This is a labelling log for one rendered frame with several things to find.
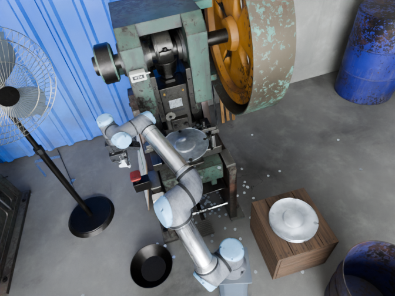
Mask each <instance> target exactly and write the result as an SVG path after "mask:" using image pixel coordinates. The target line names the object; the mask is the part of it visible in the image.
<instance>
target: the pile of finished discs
mask: <svg viewBox="0 0 395 296"><path fill-rule="evenodd" d="M269 223H270V226H271V227H272V230H273V231H274V232H275V233H276V234H277V235H278V236H279V237H280V238H282V239H284V240H286V241H289V242H292V243H302V242H304V241H308V240H309V239H311V238H312V237H313V236H314V235H315V233H316V231H317V229H318V226H319V225H318V223H319V219H318V217H317V214H316V212H315V211H314V210H313V208H312V207H311V206H310V205H308V204H307V203H306V202H304V201H302V200H299V199H293V198H285V199H280V200H278V201H277V202H275V203H274V205H272V207H271V208H270V211H269Z"/></svg>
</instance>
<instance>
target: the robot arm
mask: <svg viewBox="0 0 395 296"><path fill-rule="evenodd" d="M96 122H97V124H98V127H99V128H100V130H101V132H102V134H103V136H104V138H105V140H106V141H105V148H106V149H107V150H108V152H109V157H110V159H111V161H112V163H118V162H119V163H121V164H120V165H119V167H129V168H130V167H131V162H130V159H129V156H128V153H127V150H140V143H139V142H135V141H132V138H133V137H135V136H136V135H138V134H139V133H140V134H141V135H142V136H143V137H144V138H145V139H146V141H147V142H148V143H149V144H150V145H151V146H152V148H153V149H154V150H155V152H156V153H157V154H158V155H159V156H160V158H161V159H162V160H163V161H164V162H165V163H166V165H167V166H168V167H169V168H170V169H171V171H172V172H173V173H174V174H175V176H176V181H177V182H178V184H177V185H176V186H175V187H173V188H172V189H170V190H169V191H168V192H166V193H165V194H164V195H162V196H160V197H159V199H157V200H156V201H155V202H154V205H153V207H154V210H155V213H156V215H157V217H158V219H159V220H160V222H161V223H162V224H163V226H164V227H166V228H170V229H172V230H175V231H176V233H177V235H178V236H179V238H180V240H181V242H182V243H183V245H184V246H185V248H186V250H187V251H188V253H189V255H190V256H191V258H192V260H193V262H194V269H195V271H194V273H193V275H194V276H195V277H196V279H197V280H198V281H199V282H200V283H201V284H202V285H203V286H204V287H205V288H206V289H207V290H208V291H210V292H211V291H213V290H214V289H215V288H217V286H218V285H219V284H220V283H221V282H222V281H223V280H224V279H225V278H227V279H229V280H237V279H239V278H241V277H242V276H243V275H244V273H245V272H246V259H245V257H244V253H245V252H244V249H243V246H242V243H241V242H240V241H239V240H237V239H235V238H226V239H224V240H223V241H222V242H221V244H220V246H219V249H218V250H216V251H215V252H214V253H211V252H210V251H209V249H208V247H207V245H206V244H205V242H204V240H203V238H202V236H201V235H200V233H199V231H198V229H197V228H196V226H195V224H194V222H193V220H192V217H193V213H192V211H191V208H192V207H194V206H195V205H196V204H198V202H199V201H200V199H201V197H202V193H203V184H202V180H201V178H200V175H199V173H198V171H197V170H196V169H195V168H194V167H193V166H191V165H189V164H188V163H187V162H186V161H185V159H184V158H183V157H182V156H181V155H180V154H179V153H178V151H177V150H176V149H175V148H174V147H173V146H172V145H171V143H170V142H169V141H168V140H167V139H166V137H165V136H164V135H163V134H162V133H161V132H160V131H159V129H158V128H157V127H156V126H155V123H156V120H155V117H154V116H153V114H151V112H149V111H145V112H143V113H141V114H139V115H137V116H136V117H134V118H133V119H131V120H129V121H127V122H126V123H124V124H122V125H120V126H119V125H118V124H117V123H115V121H114V118H113V117H112V115H111V114H109V113H104V114H101V115H100V116H98V117H97V119H96Z"/></svg>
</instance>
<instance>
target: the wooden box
mask: <svg viewBox="0 0 395 296"><path fill-rule="evenodd" d="M285 198H293V199H299V200H302V201H304V202H306V203H307V204H308V205H310V206H311V207H312V208H313V210H314V211H315V212H316V214H317V217H318V219H319V223H318V225H319V226H318V229H317V231H316V233H315V235H314V236H313V237H312V238H311V239H309V240H308V241H304V242H302V243H292V242H289V241H286V240H284V239H282V238H280V237H279V236H278V235H277V234H276V233H275V232H274V231H273V230H272V227H271V226H270V223H269V211H270V208H271V207H272V205H274V203H275V202H277V201H278V200H280V199H285ZM250 229H251V231H252V233H253V235H254V238H255V240H256V242H257V244H258V247H259V249H260V252H261V254H262V256H263V259H264V261H265V263H266V265H267V268H268V270H269V272H270V275H271V277H272V279H273V280H274V279H277V278H280V277H284V276H287V275H290V274H293V273H296V272H299V271H303V270H306V269H308V268H312V267H315V266H318V265H321V264H324V263H325V262H326V261H327V259H328V257H329V256H330V254H331V253H332V251H333V250H334V248H335V247H336V246H337V244H338V242H339V240H338V239H337V237H336V236H335V235H334V233H333V232H332V230H331V228H330V227H329V225H328V224H327V222H326V221H325V219H324V218H323V216H322V215H321V213H320V211H319V210H318V209H317V207H316V206H315V204H314V202H313V201H312V200H311V198H310V196H309V195H308V193H307V192H306V190H305V189H304V188H300V189H297V190H293V191H290V192H287V193H283V194H279V195H276V196H273V197H269V198H266V199H262V200H258V201H254V202H252V209H251V217H250Z"/></svg>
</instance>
